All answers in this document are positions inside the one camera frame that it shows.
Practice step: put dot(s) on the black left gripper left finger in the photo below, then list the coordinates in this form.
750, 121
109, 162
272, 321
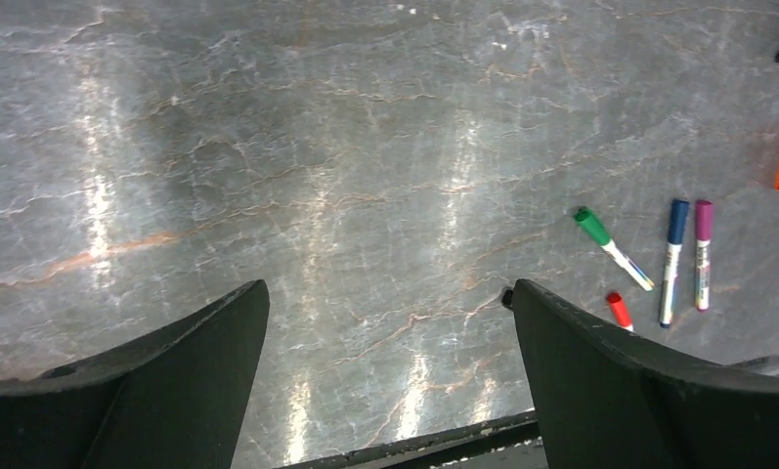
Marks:
173, 398

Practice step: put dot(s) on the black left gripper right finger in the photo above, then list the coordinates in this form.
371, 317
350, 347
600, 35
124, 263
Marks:
609, 398

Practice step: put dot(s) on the red capped marker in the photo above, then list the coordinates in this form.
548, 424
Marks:
619, 310

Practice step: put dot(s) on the green capped marker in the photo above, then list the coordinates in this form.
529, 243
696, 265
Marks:
588, 221

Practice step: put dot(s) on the blue capped marker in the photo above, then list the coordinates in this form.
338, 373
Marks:
675, 235

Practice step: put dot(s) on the purple capped marker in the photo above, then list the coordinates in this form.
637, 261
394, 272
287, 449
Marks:
704, 221

